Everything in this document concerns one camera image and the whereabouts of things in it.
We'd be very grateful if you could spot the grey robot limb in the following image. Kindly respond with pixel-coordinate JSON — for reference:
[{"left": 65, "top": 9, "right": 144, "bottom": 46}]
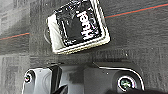
[{"left": 49, "top": 64, "right": 65, "bottom": 94}]

